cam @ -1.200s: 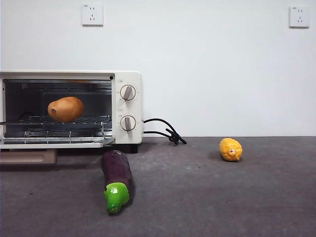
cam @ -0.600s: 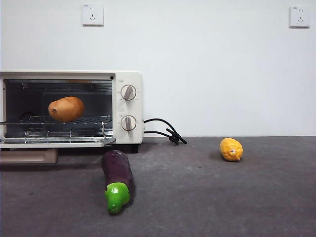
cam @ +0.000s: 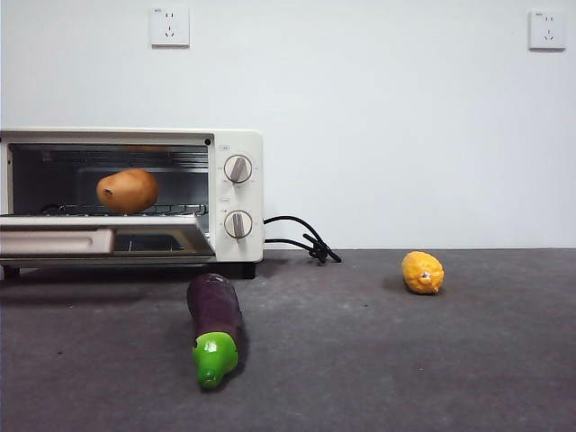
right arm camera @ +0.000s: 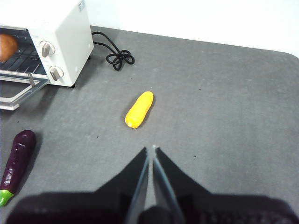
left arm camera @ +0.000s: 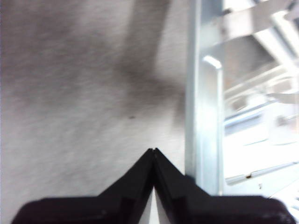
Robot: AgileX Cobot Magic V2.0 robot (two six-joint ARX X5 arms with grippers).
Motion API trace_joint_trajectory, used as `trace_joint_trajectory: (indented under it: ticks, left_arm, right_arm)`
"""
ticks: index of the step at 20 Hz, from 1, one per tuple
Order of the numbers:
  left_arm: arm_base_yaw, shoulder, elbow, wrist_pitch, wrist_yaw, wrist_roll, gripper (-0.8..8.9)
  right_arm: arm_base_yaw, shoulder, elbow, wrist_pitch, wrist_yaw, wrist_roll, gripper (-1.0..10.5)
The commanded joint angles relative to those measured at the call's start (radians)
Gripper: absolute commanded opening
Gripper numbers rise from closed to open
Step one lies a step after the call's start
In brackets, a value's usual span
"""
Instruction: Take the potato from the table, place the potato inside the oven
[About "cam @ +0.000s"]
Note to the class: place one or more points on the white toaster oven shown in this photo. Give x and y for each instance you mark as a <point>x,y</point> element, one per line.
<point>256,202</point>

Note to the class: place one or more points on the yellow corn cob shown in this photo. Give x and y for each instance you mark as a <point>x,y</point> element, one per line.
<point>423,272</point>

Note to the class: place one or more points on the brown potato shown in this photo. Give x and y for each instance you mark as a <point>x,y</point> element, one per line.
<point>128,191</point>

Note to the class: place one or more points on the beige oven knob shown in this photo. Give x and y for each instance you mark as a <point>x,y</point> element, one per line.
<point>237,169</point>
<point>238,224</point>

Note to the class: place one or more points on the purple eggplant green stem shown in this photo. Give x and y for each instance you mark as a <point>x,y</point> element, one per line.
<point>213,310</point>

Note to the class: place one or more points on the white wall socket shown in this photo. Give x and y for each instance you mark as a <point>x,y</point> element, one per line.
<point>547,30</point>
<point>170,27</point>

